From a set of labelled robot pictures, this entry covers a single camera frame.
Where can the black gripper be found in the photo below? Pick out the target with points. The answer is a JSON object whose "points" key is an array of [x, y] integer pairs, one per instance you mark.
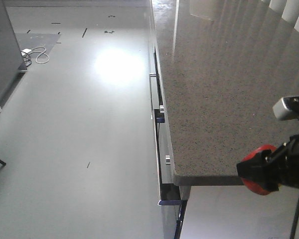
{"points": [[271, 168]]}

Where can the red yellow apple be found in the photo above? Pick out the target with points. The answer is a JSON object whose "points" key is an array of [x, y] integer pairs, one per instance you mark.
{"points": [[253, 186]]}

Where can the grey speckled kitchen counter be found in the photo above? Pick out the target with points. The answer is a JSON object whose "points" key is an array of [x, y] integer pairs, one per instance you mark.
{"points": [[223, 65]]}

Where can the grey cabinet at left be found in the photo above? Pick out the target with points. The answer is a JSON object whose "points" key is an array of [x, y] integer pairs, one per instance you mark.
{"points": [[11, 61]]}

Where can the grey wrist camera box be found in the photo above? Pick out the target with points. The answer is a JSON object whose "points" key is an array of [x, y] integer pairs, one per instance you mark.
{"points": [[287, 108]]}

